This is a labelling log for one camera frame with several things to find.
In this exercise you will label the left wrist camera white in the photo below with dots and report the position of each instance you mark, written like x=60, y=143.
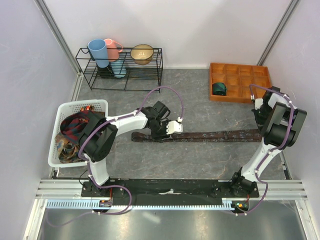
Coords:
x=174, y=126

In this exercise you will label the brown floral tie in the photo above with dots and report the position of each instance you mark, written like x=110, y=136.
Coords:
x=230, y=136

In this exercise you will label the patterned ties pile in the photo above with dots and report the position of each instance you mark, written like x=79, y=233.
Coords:
x=67, y=151

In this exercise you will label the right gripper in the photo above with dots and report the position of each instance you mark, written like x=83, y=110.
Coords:
x=259, y=122

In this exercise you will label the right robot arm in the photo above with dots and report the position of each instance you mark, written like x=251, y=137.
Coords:
x=280, y=123

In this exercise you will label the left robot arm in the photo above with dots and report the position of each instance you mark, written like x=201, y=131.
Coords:
x=99, y=134

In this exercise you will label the red navy striped tie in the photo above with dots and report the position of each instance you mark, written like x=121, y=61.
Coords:
x=72, y=126

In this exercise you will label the light blue lower cup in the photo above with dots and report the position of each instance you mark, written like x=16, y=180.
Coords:
x=119, y=68

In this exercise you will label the orange compartment tray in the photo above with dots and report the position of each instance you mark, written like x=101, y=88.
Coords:
x=237, y=78

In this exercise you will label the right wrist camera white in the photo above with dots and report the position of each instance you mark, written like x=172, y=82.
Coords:
x=258, y=102

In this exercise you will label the white plastic basket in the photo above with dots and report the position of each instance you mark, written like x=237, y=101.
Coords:
x=63, y=111

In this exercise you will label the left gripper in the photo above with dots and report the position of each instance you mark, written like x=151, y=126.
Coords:
x=163, y=136

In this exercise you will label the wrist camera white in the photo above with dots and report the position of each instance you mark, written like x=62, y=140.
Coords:
x=258, y=102
x=174, y=126

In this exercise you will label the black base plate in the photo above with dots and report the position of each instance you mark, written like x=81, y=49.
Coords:
x=171, y=192

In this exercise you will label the green tie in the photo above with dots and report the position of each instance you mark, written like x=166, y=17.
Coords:
x=219, y=89

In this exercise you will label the black wire rack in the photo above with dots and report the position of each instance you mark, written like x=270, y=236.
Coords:
x=138, y=78

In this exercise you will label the pink cup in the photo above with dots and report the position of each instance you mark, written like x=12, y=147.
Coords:
x=113, y=49

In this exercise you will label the amber glass bowl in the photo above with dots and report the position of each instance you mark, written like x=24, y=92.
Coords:
x=142, y=54

